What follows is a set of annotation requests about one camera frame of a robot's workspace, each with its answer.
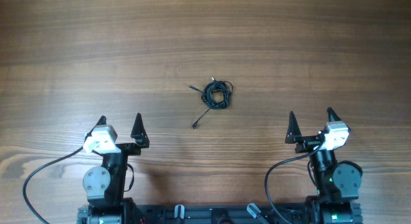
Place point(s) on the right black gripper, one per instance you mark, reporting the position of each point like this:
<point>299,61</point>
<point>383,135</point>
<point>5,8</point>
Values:
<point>294,136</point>

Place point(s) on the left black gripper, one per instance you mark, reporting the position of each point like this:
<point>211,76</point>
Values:
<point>137,133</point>

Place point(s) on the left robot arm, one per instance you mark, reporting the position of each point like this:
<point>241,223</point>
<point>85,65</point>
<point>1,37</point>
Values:
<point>105,184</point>

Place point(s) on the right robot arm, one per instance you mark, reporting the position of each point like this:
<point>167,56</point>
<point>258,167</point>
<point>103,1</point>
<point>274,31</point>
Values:
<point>337,182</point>

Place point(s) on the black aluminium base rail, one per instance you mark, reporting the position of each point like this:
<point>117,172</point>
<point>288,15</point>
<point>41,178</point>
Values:
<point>289,212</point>

